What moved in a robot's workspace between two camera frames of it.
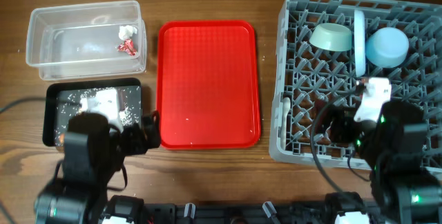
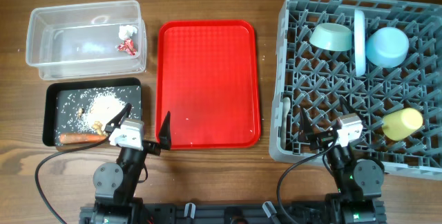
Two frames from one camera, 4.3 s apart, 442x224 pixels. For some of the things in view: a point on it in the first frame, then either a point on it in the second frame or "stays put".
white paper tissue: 126,32 stays put
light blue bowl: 387,47 stays put
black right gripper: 340,127 -> 327,140
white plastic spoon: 285,106 stays put
